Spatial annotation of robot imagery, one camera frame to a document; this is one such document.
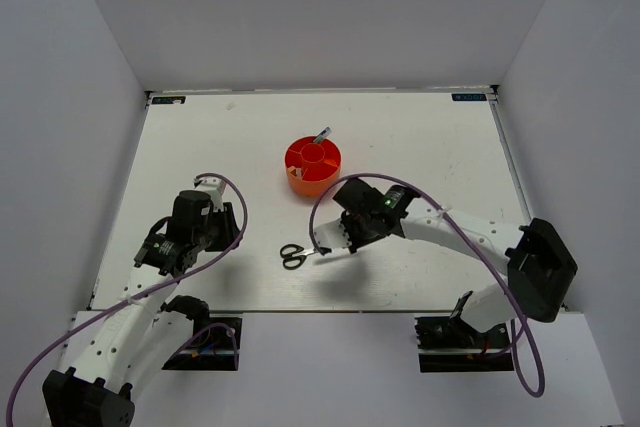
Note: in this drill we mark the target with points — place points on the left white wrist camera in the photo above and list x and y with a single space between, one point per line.
214 188

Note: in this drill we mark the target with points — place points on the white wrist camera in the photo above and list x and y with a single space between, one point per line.
214 188
331 236

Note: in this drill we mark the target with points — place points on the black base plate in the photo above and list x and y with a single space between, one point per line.
441 351
215 350

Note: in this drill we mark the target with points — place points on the grey rectangular eraser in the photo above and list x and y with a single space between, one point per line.
295 172

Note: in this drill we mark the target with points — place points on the blue corner label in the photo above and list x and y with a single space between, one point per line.
469 97
168 100

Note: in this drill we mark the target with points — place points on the black handled scissors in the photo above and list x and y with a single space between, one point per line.
294 256

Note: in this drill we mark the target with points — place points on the right blue corner label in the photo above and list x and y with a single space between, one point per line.
469 97

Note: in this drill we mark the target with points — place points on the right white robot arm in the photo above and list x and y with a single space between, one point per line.
532 267

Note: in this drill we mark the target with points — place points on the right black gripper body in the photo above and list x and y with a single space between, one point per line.
375 235

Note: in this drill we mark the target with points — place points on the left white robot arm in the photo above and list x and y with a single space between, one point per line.
99 386

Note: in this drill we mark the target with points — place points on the orange round desk organizer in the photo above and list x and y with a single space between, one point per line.
320 164

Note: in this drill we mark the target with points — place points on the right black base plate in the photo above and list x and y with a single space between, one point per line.
441 351

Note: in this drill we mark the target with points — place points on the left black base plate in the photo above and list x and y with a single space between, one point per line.
215 350

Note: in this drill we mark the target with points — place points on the blue gel pen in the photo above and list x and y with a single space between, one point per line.
324 134

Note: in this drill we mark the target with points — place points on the left blue corner label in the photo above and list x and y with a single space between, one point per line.
168 100

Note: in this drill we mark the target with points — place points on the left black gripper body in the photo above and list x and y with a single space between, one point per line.
200 236

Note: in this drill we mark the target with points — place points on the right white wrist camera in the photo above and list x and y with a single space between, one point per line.
331 236

